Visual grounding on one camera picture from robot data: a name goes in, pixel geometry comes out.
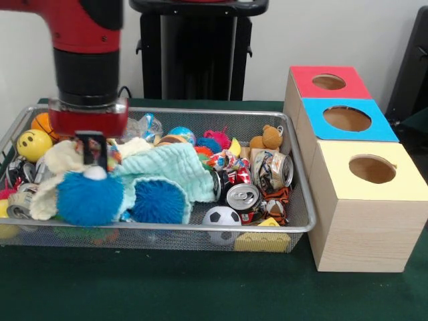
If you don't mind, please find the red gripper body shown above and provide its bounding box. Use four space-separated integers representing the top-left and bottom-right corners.
48 97 130 138

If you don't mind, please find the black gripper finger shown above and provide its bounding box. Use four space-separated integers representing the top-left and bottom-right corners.
98 136 109 172
81 135 92 166

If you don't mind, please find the cream knitted cloth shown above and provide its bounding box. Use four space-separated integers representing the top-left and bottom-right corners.
29 136 154 221

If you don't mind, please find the blue fuzzy ball with eye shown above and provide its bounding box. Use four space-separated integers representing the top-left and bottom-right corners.
56 166 124 227

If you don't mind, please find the metal mesh bin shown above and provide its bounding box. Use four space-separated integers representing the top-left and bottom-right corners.
0 104 318 252

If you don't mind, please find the wooden box with three holes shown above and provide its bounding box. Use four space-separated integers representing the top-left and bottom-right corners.
283 65 428 274

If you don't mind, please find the yellow smiley ball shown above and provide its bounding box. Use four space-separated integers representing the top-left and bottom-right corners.
16 129 54 158

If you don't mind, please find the mint knitted cloth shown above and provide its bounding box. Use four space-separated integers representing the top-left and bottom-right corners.
113 143 217 223

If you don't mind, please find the blue spiky ball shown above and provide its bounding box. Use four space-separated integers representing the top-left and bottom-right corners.
132 179 188 223

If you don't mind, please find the small globe ball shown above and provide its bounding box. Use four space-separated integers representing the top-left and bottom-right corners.
167 126 197 144

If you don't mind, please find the red patterned crumpled cloth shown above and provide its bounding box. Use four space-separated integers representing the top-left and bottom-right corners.
209 149 251 171

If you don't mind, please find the black and white soccer ball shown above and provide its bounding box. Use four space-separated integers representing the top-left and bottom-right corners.
202 206 242 227

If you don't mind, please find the crushed red soda can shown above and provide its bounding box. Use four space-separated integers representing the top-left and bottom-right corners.
226 183 263 225

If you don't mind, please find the brown teddy bear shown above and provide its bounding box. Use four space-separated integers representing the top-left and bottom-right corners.
249 124 284 151

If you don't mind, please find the dark green table cloth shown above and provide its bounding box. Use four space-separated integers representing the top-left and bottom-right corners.
389 108 428 161
0 98 428 321

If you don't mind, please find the crushed silver soda can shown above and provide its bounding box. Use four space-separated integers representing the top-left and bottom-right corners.
250 149 295 190

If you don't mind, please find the tiger striped plush toy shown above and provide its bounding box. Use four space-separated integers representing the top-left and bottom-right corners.
262 186 291 225

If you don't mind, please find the black upright panel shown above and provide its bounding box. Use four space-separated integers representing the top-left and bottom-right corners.
384 5 428 118

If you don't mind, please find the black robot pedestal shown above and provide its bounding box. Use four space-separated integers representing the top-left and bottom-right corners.
128 0 270 101

